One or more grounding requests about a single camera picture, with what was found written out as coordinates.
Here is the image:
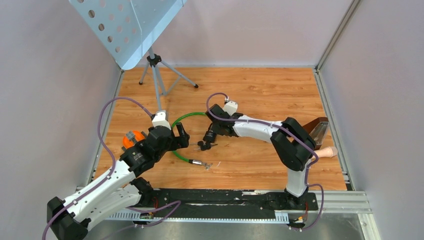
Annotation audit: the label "black padlock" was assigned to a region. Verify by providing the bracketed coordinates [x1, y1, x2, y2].
[202, 123, 217, 144]

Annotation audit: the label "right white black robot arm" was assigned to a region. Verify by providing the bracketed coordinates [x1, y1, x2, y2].
[206, 104, 316, 210]

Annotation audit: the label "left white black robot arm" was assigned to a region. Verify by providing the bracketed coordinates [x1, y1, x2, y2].
[47, 122, 190, 240]

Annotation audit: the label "orange grey brick toy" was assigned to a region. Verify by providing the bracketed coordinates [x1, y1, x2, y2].
[121, 130, 147, 152]

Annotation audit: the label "small silver keys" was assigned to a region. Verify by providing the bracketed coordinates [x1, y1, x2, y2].
[202, 162, 213, 171]

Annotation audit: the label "pink cylinder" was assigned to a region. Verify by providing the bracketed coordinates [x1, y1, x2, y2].
[314, 146, 338, 158]

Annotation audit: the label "light blue music stand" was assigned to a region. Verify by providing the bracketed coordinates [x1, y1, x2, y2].
[69, 0, 199, 110]

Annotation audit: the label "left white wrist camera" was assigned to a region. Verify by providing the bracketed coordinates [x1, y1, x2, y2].
[151, 110, 172, 130]

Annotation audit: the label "green cable lock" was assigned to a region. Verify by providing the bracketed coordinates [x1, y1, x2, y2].
[169, 112, 208, 166]

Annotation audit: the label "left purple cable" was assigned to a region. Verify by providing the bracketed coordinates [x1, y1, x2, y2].
[42, 96, 155, 240]

